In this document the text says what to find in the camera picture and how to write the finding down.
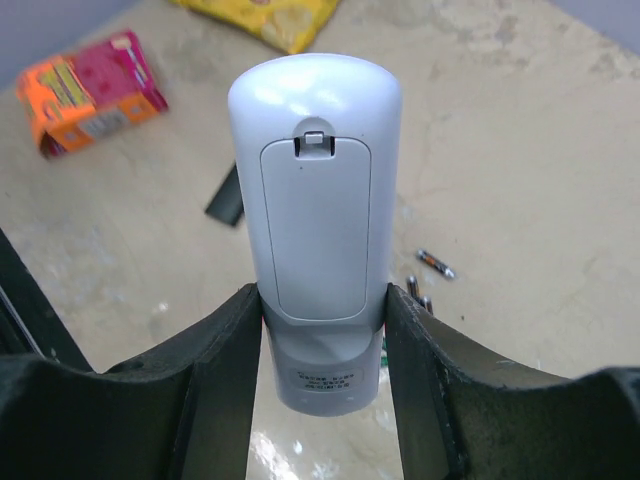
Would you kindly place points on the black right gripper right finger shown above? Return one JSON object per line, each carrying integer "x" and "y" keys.
{"x": 465, "y": 412}

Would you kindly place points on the black remote control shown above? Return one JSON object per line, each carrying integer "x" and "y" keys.
{"x": 226, "y": 206}

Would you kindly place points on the yellow Lays chips bag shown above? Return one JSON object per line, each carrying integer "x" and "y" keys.
{"x": 289, "y": 26}

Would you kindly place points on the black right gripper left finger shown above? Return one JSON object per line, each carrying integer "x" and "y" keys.
{"x": 181, "y": 410}

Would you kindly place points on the white remote control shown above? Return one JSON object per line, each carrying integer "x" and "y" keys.
{"x": 316, "y": 140}

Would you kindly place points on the orange pink candy box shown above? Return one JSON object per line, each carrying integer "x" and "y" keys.
{"x": 74, "y": 99}

